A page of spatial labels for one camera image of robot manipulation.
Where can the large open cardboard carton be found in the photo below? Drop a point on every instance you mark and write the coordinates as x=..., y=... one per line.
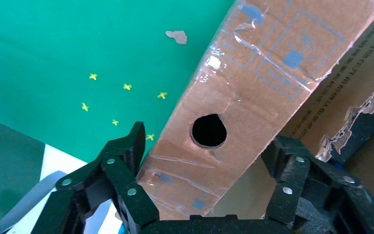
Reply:
x=342, y=84

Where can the green table cloth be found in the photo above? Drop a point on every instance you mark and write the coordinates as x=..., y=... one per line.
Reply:
x=45, y=48

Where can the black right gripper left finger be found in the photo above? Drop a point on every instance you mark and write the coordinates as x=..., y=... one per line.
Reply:
x=122, y=181

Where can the small cardboard box with hole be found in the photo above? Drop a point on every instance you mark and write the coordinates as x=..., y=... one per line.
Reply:
x=254, y=80

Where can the white grey robot base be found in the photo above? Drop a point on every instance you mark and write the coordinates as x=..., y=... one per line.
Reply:
x=64, y=161

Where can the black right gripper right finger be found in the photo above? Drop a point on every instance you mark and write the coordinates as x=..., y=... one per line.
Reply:
x=290, y=174

